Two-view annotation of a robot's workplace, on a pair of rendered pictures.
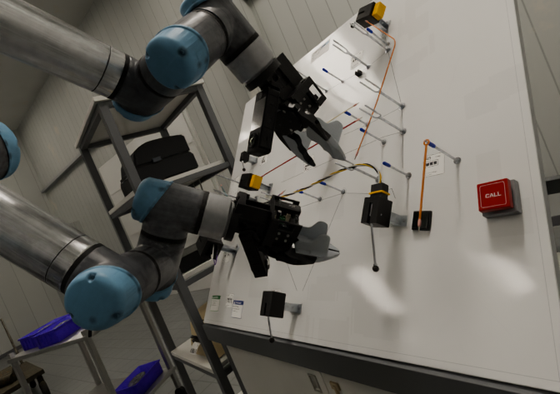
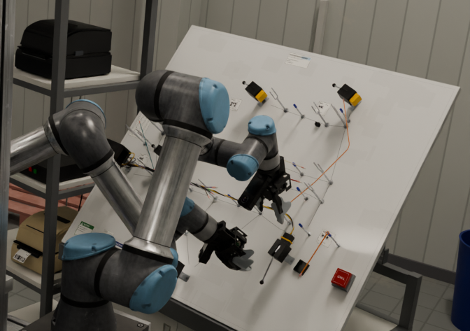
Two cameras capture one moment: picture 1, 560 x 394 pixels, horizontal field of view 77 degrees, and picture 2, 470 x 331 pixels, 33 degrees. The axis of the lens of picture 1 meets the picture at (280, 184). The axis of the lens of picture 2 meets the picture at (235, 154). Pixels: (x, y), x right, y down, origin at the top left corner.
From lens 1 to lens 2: 1.82 m
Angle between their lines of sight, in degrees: 21
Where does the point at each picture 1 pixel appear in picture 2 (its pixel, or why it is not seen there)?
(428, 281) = (287, 302)
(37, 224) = not seen: hidden behind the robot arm
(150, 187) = (186, 204)
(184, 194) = (198, 213)
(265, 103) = (261, 185)
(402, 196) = (298, 244)
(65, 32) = not seen: hidden behind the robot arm
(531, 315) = not seen: outside the picture
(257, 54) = (273, 163)
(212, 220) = (205, 232)
